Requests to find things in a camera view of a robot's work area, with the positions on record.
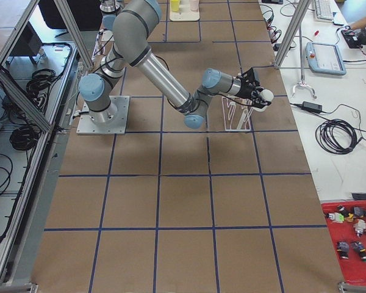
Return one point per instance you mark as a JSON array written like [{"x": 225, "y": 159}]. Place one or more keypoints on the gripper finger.
[
  {"x": 255, "y": 91},
  {"x": 260, "y": 103}
]

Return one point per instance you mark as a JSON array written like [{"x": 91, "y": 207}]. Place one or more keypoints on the black power adapter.
[{"x": 311, "y": 107}]

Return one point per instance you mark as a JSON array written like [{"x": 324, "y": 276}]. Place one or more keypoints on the aluminium frame post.
[{"x": 289, "y": 35}]

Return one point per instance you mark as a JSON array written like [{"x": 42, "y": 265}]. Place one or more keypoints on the red parts bin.
[{"x": 346, "y": 222}]

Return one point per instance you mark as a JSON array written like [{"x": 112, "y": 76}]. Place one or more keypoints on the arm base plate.
[{"x": 111, "y": 121}]

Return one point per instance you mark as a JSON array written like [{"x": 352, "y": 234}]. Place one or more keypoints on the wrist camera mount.
[{"x": 251, "y": 77}]

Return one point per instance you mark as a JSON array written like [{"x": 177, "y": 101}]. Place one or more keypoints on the seated person white shirt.
[{"x": 360, "y": 24}]

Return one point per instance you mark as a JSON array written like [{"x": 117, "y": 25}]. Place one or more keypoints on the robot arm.
[{"x": 131, "y": 26}]

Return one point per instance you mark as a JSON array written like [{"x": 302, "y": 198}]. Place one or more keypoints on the white keyboard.
[{"x": 323, "y": 10}]

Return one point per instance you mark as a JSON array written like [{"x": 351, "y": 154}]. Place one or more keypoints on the white plastic cup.
[{"x": 267, "y": 95}]

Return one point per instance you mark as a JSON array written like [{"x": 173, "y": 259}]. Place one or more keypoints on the teach pendant tablet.
[{"x": 325, "y": 59}]

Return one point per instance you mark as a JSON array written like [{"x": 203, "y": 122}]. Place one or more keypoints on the yellow plastic cup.
[{"x": 175, "y": 5}]

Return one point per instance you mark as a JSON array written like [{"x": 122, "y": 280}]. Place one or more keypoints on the white wire cup rack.
[{"x": 236, "y": 114}]

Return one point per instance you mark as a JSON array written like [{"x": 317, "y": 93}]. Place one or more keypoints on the cream plastic tray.
[{"x": 184, "y": 14}]

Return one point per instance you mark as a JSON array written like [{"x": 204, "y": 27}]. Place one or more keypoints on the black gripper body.
[{"x": 244, "y": 90}]

